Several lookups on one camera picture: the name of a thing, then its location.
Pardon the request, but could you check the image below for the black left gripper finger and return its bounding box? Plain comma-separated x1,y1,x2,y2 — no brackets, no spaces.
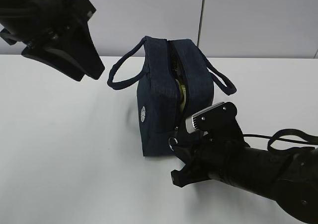
21,45,85,81
59,22,105,80

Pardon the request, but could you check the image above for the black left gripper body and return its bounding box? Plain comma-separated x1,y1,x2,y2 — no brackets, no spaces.
0,0,96,48

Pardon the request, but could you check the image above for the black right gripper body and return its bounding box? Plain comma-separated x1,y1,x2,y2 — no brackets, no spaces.
171,130,249,187

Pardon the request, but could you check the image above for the green lidded glass container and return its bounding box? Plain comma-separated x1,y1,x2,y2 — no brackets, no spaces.
175,79,187,114

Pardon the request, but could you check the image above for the dark navy lunch bag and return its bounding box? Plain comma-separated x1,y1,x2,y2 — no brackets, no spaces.
107,36,237,157

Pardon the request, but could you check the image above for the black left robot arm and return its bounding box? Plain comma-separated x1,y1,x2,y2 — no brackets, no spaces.
0,0,105,81

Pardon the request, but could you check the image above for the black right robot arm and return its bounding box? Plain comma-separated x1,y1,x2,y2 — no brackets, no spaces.
170,129,318,224

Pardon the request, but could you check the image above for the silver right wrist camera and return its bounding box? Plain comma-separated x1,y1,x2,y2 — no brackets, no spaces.
185,102,244,142

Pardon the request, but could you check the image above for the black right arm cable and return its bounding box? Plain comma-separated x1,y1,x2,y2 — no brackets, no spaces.
243,128,318,151

